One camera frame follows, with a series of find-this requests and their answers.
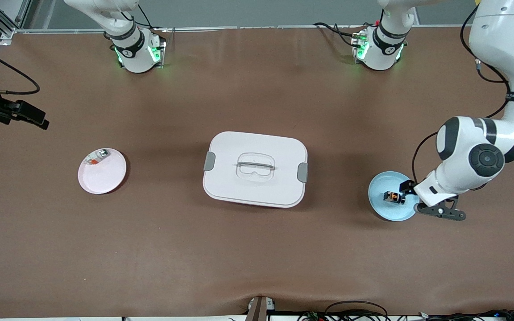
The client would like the aluminium frame post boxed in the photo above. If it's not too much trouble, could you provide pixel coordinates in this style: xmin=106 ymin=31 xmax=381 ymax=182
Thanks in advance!
xmin=0 ymin=0 xmax=32 ymax=41

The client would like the orange push button switch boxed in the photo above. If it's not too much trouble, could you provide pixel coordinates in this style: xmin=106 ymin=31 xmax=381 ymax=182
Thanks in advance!
xmin=383 ymin=191 xmax=406 ymax=206

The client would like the table edge clamp bracket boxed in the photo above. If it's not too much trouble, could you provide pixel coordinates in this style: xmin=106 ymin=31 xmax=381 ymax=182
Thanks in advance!
xmin=246 ymin=296 xmax=276 ymax=321

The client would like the light blue round plate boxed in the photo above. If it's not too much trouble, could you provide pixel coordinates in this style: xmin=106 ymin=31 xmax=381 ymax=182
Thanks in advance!
xmin=368 ymin=171 xmax=420 ymax=222

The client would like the black base power cable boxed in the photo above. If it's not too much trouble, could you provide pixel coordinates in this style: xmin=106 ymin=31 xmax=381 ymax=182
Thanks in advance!
xmin=313 ymin=21 xmax=362 ymax=49

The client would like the brown table mat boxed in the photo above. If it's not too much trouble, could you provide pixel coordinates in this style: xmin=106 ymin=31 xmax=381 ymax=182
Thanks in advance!
xmin=0 ymin=26 xmax=514 ymax=318

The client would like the aluminium table edge rail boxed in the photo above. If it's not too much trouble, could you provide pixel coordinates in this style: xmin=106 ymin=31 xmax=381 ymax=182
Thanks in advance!
xmin=0 ymin=25 xmax=476 ymax=34

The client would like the black cable bundle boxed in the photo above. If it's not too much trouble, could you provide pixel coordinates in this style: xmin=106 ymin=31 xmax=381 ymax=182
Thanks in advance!
xmin=296 ymin=300 xmax=514 ymax=321

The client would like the white lidded storage box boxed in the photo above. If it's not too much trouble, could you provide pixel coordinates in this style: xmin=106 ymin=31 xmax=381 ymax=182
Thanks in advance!
xmin=203 ymin=131 xmax=309 ymax=209

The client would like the grey box lid handle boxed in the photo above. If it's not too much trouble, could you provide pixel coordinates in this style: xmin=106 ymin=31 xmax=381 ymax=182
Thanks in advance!
xmin=237 ymin=161 xmax=275 ymax=172

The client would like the pink round plate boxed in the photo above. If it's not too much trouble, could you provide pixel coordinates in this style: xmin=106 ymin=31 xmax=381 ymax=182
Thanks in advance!
xmin=78 ymin=148 xmax=127 ymax=195

